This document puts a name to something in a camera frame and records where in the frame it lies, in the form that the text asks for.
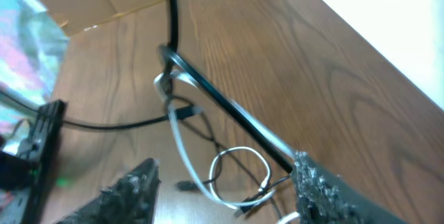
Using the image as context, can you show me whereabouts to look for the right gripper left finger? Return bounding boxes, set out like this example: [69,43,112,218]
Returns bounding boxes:
[57,158,160,224]

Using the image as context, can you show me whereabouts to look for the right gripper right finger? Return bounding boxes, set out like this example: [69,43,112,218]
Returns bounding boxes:
[291,152,404,224]

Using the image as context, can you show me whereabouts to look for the white usb cable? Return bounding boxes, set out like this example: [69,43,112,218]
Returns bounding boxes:
[153,69,301,224]

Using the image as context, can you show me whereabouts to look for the black usb cable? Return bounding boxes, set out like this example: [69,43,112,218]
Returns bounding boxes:
[62,0,296,218]

